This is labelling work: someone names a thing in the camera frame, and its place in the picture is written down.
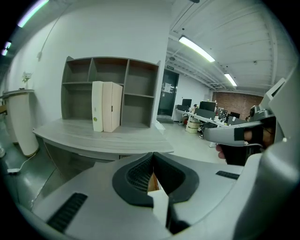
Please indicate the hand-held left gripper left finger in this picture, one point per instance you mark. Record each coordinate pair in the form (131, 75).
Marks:
(98, 187)

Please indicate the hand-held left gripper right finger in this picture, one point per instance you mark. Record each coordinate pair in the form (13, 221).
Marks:
(211, 185)

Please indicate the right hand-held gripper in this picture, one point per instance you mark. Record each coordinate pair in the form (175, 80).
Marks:
(267, 117)

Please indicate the person's right hand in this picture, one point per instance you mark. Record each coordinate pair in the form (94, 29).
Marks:
(221, 152)

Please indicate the black computer monitor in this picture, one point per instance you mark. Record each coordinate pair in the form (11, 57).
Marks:
(186, 104)
(207, 106)
(235, 115)

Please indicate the white office desk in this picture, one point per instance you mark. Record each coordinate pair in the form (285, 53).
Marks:
(201, 118)

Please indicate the dark desk partition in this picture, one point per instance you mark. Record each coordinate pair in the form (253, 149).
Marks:
(205, 113)

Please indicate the light storage crate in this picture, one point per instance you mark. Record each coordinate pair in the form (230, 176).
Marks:
(192, 126)

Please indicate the grey wooden desk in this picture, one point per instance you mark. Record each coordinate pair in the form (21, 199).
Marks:
(105, 140)

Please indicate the ceiling tube light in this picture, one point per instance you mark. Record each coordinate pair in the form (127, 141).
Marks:
(32, 12)
(5, 48)
(230, 79)
(197, 48)

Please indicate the black double door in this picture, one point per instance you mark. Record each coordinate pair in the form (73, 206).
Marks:
(167, 93)

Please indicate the white paper notice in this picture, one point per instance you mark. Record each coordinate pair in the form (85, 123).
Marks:
(167, 87)

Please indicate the beige file binder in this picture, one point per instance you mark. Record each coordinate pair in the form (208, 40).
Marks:
(112, 107)

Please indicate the white file binder green dot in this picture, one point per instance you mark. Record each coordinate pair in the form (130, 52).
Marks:
(97, 105)

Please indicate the green exit sign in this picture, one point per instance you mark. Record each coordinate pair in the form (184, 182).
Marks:
(170, 68)

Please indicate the grey desk shelf unit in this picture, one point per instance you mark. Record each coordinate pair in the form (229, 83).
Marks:
(138, 107)

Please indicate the white power strip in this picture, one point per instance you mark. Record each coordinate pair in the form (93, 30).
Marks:
(12, 170)

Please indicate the white curved counter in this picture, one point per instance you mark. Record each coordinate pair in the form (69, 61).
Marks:
(22, 122)

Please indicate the light wooden box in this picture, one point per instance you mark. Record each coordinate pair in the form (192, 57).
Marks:
(2, 110)

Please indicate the small plant in vase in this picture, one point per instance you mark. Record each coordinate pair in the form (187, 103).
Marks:
(27, 77)

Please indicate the black ceiling fixture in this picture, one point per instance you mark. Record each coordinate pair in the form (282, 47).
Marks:
(194, 1)

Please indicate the white wall junction box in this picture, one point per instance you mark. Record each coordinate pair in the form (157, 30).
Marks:
(39, 56)

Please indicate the grey wall conduit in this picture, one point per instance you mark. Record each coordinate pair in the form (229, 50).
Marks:
(52, 29)

